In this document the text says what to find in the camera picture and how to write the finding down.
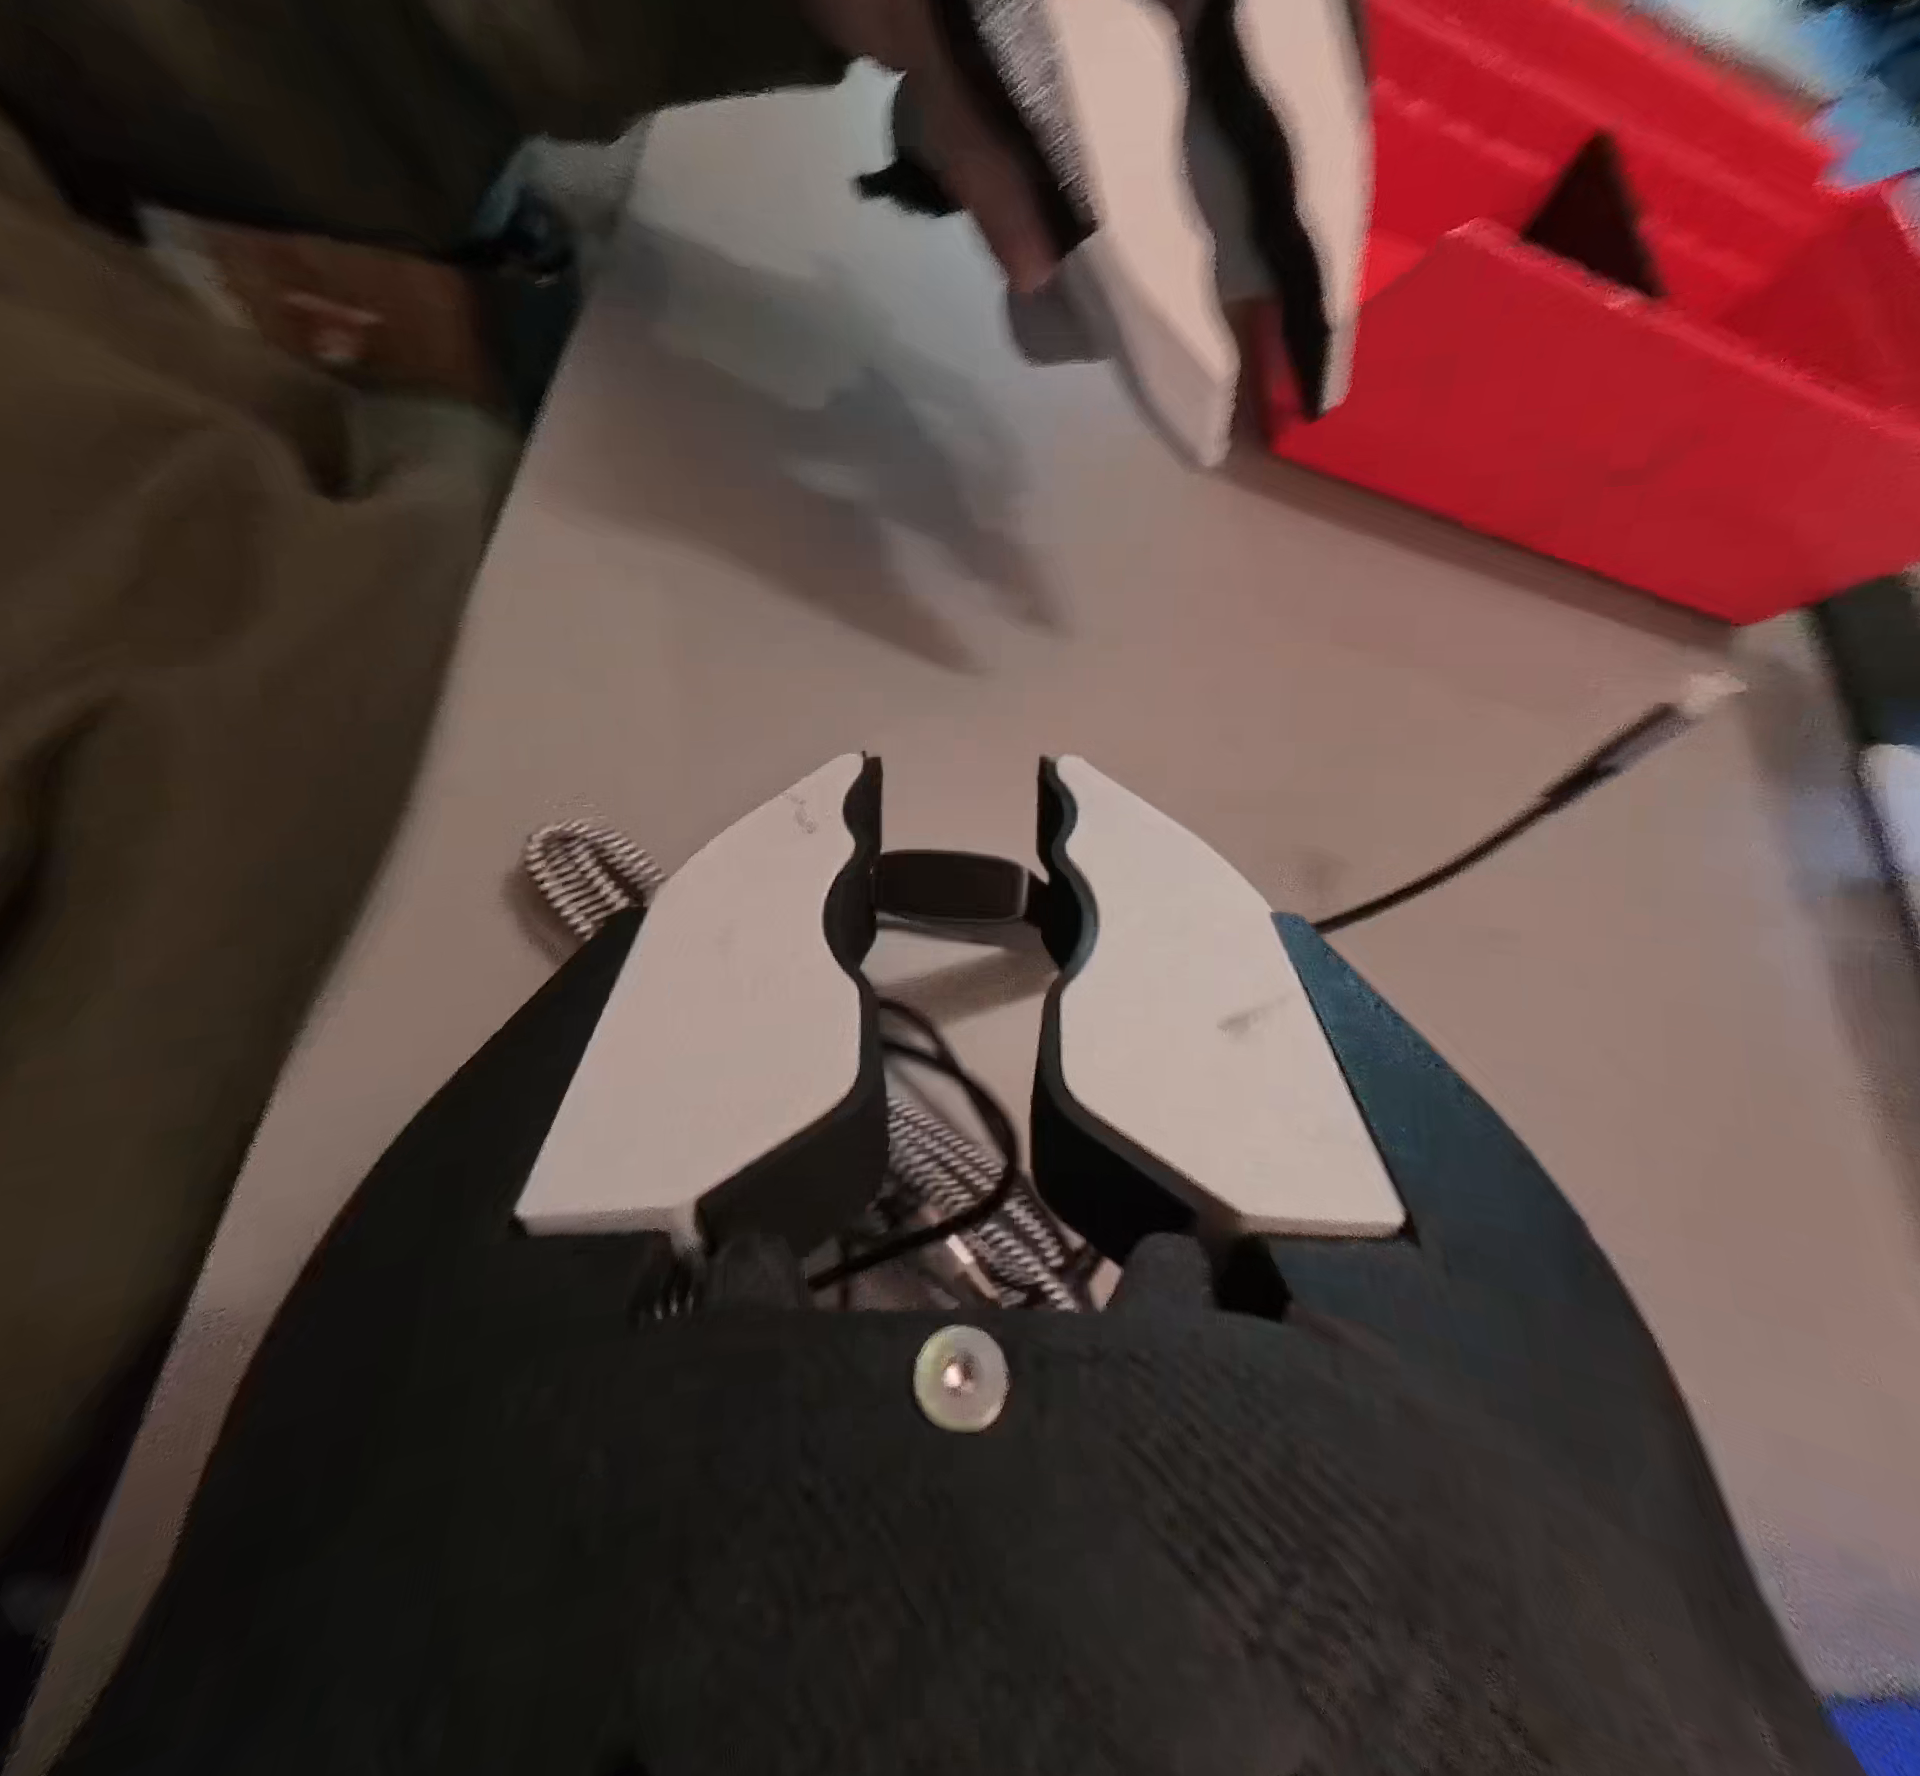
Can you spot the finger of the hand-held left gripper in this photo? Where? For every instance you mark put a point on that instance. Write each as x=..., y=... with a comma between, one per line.
x=1322, y=122
x=1156, y=229

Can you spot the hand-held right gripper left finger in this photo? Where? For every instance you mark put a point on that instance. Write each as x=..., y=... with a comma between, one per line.
x=717, y=1020

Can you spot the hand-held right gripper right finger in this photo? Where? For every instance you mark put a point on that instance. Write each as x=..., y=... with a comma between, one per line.
x=1218, y=1056

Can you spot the dark grey usb hub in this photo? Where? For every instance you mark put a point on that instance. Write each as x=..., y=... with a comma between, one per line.
x=955, y=888

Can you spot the red plastic bin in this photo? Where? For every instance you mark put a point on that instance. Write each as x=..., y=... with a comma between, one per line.
x=1572, y=456

